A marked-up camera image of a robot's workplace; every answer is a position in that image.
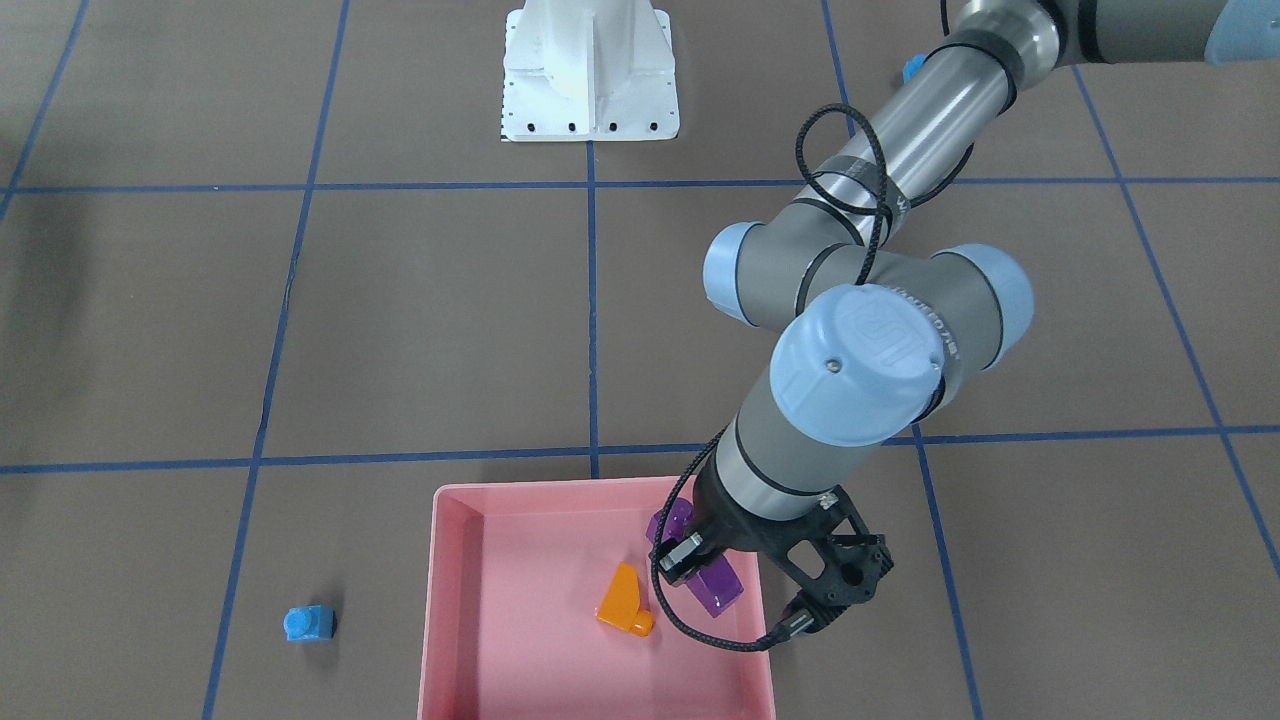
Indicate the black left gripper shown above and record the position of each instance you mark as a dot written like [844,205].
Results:
[741,531]

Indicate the purple toy block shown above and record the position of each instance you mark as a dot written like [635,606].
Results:
[716,586]

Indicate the orange sloped toy block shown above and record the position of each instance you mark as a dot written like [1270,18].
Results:
[622,605]

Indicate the small blue toy block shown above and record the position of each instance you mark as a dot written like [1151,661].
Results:
[309,624]

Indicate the long blue toy block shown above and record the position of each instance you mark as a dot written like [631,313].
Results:
[912,66]

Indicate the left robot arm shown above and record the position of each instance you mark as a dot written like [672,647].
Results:
[872,341]

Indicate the pink plastic box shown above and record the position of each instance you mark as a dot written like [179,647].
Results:
[516,571]

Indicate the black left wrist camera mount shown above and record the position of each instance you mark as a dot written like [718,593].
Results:
[832,557]

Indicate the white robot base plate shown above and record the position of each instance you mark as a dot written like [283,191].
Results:
[589,71]

